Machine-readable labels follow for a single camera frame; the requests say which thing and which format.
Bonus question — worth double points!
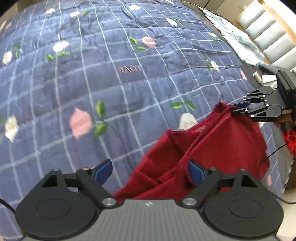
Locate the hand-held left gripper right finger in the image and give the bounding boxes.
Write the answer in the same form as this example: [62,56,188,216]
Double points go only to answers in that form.
[181,159,259,207]

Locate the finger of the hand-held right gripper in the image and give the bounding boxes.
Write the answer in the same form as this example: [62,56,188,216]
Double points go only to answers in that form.
[232,104,270,122]
[236,86,278,109]

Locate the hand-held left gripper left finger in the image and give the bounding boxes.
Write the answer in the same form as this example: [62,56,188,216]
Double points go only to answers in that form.
[41,159,117,208]

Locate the red long-sleeve shirt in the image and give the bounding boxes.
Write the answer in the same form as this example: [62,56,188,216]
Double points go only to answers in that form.
[113,102,270,201]

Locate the white charger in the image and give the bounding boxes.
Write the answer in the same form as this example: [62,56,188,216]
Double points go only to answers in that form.
[253,71,277,84]

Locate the red object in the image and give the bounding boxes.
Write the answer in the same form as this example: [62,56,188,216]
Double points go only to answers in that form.
[282,129,296,158]

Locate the padded wooden headboard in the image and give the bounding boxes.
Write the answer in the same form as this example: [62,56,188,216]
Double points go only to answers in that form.
[236,0,296,72]

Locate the blue checked floral quilt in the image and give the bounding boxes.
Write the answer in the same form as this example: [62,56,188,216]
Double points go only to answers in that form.
[0,0,289,239]

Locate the thin black cable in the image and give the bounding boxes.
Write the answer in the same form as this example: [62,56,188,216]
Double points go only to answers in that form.
[258,139,296,204]

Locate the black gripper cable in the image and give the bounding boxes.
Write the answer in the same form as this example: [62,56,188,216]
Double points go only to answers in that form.
[0,199,16,214]

